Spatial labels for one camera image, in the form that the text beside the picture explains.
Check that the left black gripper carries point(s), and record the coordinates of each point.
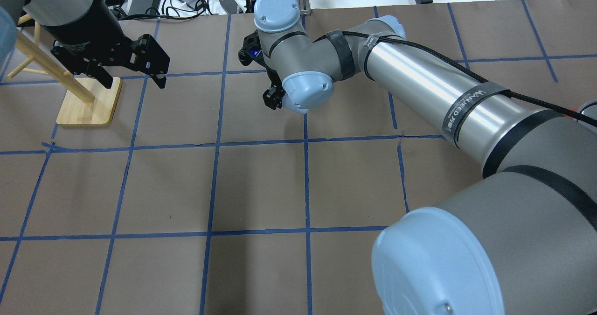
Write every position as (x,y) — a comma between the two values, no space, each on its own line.
(95,31)

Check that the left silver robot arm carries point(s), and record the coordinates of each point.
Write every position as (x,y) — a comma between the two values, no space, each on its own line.
(61,18)

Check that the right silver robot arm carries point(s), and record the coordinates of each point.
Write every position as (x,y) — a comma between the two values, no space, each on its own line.
(522,241)

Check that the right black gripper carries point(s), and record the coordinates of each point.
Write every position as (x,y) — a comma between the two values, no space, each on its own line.
(272,95)

